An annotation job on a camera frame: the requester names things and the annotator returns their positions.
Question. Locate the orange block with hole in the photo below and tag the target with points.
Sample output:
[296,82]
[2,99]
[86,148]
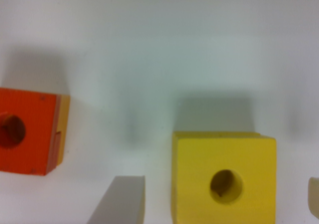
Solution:
[33,129]

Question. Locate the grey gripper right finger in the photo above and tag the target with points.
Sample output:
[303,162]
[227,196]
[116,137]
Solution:
[313,196]

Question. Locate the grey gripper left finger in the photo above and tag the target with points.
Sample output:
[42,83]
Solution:
[123,203]

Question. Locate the yellow block with hole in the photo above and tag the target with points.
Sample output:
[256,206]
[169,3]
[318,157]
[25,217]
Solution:
[223,178]

